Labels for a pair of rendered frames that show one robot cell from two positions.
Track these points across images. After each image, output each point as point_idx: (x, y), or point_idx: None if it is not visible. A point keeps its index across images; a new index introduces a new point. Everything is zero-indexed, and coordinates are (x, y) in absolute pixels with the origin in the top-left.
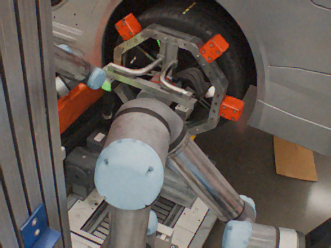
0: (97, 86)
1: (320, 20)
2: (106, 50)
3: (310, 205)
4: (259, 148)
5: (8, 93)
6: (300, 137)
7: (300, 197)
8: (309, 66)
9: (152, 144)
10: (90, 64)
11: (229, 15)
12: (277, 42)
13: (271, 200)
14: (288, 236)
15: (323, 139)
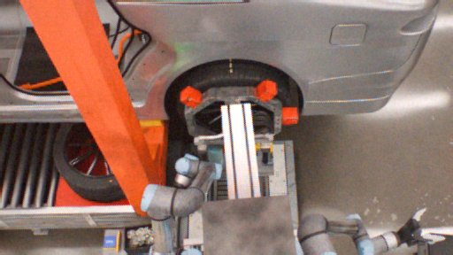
0: (220, 175)
1: (341, 51)
2: (165, 104)
3: (357, 119)
4: (293, 85)
5: None
6: (344, 110)
7: (347, 116)
8: (340, 74)
9: (329, 249)
10: (211, 167)
11: None
12: (311, 70)
13: (325, 131)
14: (390, 239)
15: (362, 106)
